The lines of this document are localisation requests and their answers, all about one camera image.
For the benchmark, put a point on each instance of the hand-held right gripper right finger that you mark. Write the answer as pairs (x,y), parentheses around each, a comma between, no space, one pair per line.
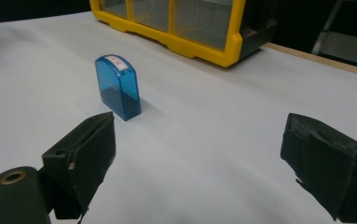
(325,161)

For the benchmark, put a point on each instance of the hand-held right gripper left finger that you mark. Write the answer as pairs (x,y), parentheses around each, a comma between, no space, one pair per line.
(79,155)

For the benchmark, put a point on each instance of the blue transparent plastic case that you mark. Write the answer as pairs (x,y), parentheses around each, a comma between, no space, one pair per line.
(118,87)

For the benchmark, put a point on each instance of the yellow drawer organizer cabinet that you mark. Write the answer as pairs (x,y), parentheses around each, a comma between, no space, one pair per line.
(179,25)

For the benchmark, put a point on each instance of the grey metal stand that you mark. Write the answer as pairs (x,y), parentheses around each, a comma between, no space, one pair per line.
(344,40)

